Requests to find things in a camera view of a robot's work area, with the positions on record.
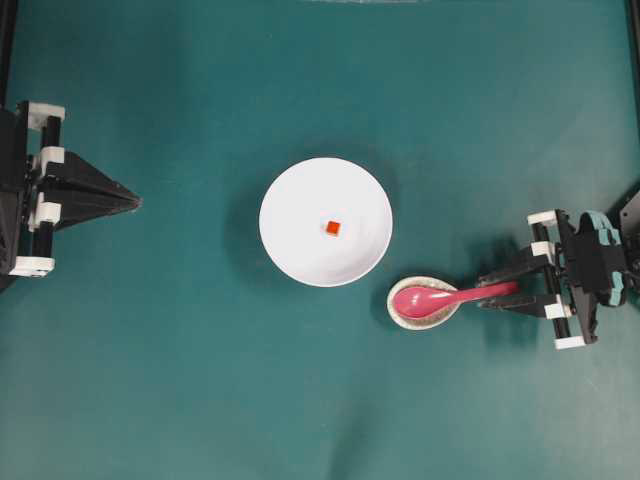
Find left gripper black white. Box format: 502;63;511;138
6;101;141;277

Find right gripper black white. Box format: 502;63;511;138
476;209;598;349

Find pink plastic spoon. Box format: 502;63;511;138
392;282;519;319

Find small red block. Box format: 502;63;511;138
325;220;341;236

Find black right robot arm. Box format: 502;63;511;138
476;194;639;350

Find speckled ceramic spoon rest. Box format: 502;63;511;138
386;276;459;331

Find white round bowl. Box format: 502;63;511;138
259;157;393;287

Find black wrist camera teal pads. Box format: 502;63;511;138
570;210;627;307

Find black frame post left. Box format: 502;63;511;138
0;0;18;107

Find black frame post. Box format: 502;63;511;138
625;0;640;67
0;0;18;107

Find black frame post right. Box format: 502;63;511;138
625;0;640;67

